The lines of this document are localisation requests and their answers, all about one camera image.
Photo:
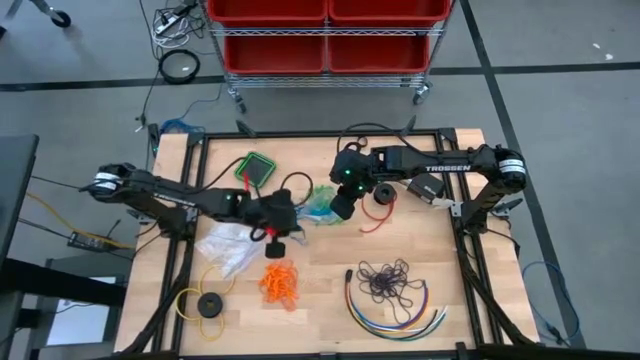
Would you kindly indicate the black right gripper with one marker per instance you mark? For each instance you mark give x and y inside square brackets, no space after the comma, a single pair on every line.
[355,172]

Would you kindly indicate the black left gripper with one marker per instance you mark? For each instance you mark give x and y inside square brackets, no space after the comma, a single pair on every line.
[272,212]

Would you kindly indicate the clear zip bag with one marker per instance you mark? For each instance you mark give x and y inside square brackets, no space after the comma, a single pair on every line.
[312,205]

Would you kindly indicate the clear plastic bags pile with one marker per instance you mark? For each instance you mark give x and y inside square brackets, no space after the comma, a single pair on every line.
[227,245]

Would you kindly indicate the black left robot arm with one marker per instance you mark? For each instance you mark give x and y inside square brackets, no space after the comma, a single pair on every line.
[170,192]

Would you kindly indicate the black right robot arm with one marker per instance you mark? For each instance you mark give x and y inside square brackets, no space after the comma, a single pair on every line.
[445,165]

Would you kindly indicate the green rubber bands pile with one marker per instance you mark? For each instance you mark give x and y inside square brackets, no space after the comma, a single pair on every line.
[322,192]

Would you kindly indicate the orange rubber bands pile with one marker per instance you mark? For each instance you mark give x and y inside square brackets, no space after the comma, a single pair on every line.
[280,285]

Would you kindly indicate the dark purple rubber bands pile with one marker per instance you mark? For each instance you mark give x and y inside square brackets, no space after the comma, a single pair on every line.
[385,282]

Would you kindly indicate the black pad with green rim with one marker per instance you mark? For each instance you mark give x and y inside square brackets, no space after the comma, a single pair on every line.
[256,170]

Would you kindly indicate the small black box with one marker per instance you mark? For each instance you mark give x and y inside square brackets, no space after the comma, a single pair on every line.
[425,187]

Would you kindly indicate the red plastic bin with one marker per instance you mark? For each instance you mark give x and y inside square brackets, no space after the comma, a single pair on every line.
[378,55]
[275,55]
[267,10]
[390,10]

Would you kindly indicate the small black device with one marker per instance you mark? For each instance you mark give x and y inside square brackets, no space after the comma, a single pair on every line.
[154,137]

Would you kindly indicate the white power strip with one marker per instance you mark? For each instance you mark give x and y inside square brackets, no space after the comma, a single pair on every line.
[167,24]

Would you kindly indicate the black low furniture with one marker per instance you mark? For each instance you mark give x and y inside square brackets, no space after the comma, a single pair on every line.
[50,285]

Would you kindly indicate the black desk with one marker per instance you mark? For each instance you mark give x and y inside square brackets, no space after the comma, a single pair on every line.
[15,190]

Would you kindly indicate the black chair caster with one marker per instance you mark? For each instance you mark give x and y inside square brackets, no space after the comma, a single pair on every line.
[61,19]

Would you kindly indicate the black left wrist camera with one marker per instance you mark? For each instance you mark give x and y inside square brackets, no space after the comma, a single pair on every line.
[275,249]

